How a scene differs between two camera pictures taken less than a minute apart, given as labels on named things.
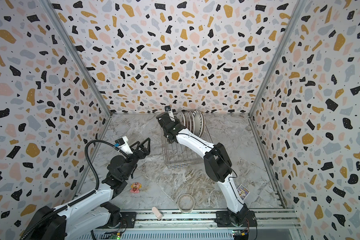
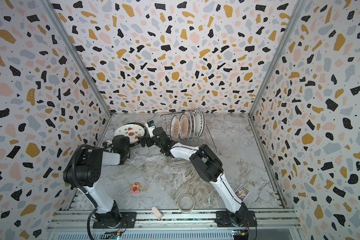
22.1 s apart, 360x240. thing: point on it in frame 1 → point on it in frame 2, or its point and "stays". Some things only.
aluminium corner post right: x=298 y=9 stays
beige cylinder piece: x=157 y=213 stays
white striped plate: x=199 y=121 stays
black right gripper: x=164 y=119 → x=147 y=141
